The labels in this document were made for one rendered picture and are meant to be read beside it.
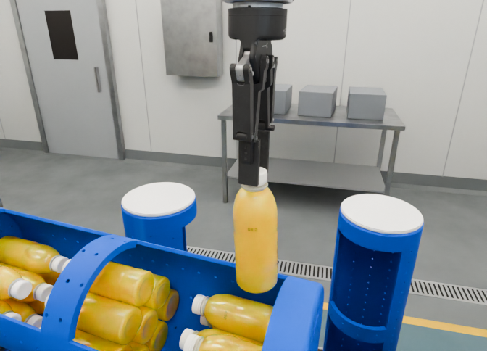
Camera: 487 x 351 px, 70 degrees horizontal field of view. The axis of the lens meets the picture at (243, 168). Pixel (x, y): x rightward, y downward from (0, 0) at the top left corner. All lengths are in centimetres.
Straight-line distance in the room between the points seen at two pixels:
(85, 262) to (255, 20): 54
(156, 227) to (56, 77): 402
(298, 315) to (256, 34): 42
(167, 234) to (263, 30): 99
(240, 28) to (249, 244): 30
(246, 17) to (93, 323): 60
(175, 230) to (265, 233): 81
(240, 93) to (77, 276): 48
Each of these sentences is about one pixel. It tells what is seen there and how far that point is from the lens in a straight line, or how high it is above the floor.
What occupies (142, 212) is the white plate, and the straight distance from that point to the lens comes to 130.
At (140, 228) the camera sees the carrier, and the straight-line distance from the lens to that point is 132.
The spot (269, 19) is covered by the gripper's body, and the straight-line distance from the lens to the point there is 45.
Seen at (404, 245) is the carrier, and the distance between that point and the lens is 128.
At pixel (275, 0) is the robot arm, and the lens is 45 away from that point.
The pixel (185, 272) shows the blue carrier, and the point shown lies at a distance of 88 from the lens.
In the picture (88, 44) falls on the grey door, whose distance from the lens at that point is 477.
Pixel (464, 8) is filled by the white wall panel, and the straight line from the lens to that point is 405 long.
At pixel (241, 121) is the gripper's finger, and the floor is 154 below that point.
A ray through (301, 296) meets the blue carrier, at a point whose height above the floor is 123.
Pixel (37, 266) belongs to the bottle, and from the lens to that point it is 101.
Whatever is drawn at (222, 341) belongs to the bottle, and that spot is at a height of 115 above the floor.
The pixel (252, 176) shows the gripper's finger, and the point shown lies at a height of 145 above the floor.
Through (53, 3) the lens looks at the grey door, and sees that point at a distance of 500.
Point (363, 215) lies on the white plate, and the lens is 130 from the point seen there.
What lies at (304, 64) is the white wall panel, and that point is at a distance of 391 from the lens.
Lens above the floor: 165
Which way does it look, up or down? 22 degrees down
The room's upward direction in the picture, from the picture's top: straight up
